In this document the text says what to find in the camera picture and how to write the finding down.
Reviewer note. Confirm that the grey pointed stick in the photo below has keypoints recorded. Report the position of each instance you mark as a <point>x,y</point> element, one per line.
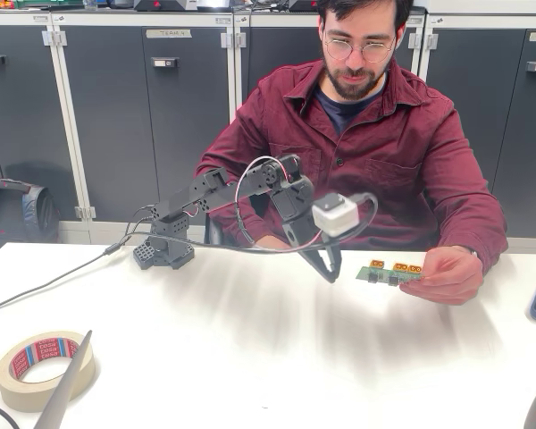
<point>67,384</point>

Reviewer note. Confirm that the grey cabinet without label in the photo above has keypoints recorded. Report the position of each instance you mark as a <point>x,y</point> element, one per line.
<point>13,111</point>

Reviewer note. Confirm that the green box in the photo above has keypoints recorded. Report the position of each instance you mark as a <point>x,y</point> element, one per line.
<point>49,3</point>

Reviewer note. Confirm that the person's left forearm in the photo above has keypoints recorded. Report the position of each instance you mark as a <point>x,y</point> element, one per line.
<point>478,214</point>

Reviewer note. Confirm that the dark grey backpack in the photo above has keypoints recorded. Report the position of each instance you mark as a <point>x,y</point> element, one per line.
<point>22,214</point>

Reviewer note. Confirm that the green circuit board orange connectors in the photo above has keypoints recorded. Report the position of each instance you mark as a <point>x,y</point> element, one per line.
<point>386,273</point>

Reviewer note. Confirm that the person's left hand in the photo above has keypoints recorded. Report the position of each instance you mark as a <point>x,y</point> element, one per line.
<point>455,279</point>

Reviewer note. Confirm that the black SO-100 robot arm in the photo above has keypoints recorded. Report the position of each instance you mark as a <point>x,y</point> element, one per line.
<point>205,192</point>

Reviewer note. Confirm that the grey cabinet with cropped label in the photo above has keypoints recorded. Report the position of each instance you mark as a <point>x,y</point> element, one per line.
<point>509,111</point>

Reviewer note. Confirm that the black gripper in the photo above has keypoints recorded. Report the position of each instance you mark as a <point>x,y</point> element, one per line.
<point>300,235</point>

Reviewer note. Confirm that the person's right hand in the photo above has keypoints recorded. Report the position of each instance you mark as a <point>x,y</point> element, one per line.
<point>270,244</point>

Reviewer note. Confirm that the grey cabinet labelled team 4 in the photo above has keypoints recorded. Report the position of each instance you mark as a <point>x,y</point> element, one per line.
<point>116,116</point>

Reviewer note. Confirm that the beige masking tape roll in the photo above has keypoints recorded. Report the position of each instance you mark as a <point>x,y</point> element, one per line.
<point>13,389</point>

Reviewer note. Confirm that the black device with red logo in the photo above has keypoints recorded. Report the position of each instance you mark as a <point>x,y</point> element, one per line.
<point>165,4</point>

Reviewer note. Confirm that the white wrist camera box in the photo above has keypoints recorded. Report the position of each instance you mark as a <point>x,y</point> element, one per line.
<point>335,214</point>

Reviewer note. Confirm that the person's right forearm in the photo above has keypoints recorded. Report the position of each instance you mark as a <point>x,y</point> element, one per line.
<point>214,165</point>

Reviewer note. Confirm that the man in maroon shirt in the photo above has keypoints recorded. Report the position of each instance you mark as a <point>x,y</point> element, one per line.
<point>384,147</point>

